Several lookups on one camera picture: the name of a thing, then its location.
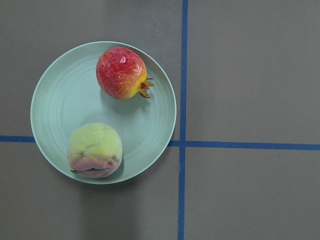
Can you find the yellow pink peach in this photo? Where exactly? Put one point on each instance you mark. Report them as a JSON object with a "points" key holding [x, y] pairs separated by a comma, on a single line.
{"points": [[94, 150]]}

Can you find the green plate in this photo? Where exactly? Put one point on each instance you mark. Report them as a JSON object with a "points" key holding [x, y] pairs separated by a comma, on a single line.
{"points": [[68, 96]]}

